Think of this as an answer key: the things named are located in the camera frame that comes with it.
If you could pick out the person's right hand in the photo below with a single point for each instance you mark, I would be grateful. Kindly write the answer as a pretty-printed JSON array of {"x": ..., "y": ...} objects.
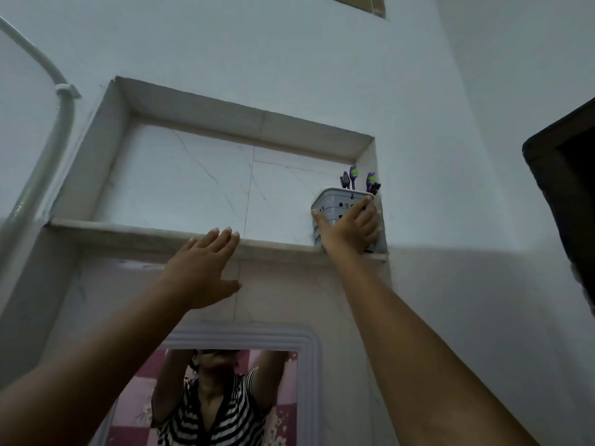
[{"x": 348, "y": 236}]

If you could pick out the person's left hand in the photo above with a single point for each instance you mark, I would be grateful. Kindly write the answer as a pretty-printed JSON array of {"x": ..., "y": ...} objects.
[{"x": 202, "y": 274}]

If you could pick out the person's left little finger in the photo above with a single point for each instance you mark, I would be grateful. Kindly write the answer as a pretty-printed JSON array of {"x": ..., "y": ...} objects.
[{"x": 187, "y": 250}]

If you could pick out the person's left middle finger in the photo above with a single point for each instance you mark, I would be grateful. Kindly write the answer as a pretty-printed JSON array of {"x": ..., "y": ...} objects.
[{"x": 224, "y": 241}]

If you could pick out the person's right thumb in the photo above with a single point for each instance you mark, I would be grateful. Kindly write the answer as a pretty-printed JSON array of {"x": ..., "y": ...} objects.
[{"x": 320, "y": 223}]

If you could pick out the person's right middle finger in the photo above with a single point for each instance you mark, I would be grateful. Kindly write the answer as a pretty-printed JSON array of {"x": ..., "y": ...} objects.
[{"x": 369, "y": 215}]

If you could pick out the person's left thumb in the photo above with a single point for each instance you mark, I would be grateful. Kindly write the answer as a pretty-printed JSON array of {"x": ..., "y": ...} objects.
[{"x": 230, "y": 288}]

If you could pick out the person's right little finger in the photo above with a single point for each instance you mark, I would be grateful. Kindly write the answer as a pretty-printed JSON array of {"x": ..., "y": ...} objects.
[{"x": 375, "y": 239}]

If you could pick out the grey perforated toothbrush holder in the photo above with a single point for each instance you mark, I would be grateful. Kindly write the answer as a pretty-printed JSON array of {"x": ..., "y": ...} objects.
[{"x": 331, "y": 206}]

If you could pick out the person's left forearm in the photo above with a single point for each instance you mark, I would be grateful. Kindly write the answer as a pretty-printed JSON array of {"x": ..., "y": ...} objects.
[{"x": 93, "y": 366}]

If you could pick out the person's right forearm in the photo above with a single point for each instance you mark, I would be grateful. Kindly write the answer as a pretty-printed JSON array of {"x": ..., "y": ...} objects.
[{"x": 418, "y": 357}]

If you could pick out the purple green toothbrush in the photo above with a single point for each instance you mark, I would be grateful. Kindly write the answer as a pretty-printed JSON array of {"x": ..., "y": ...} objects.
[
  {"x": 370, "y": 182},
  {"x": 353, "y": 177}
]

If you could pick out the marble niche shelf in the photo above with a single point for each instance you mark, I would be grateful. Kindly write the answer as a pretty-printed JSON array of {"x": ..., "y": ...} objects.
[{"x": 139, "y": 234}]

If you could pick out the white framed mirror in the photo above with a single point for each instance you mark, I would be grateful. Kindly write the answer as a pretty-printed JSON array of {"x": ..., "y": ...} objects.
[{"x": 312, "y": 380}]

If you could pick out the dark wooden door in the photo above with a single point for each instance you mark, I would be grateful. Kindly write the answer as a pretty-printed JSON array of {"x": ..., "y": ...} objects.
[{"x": 565, "y": 190}]

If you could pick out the white pipe clamp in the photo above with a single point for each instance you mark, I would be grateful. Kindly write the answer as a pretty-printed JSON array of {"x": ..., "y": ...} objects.
[{"x": 66, "y": 90}]

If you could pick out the white wall pipe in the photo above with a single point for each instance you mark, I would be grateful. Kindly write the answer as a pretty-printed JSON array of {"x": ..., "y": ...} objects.
[{"x": 42, "y": 171}]

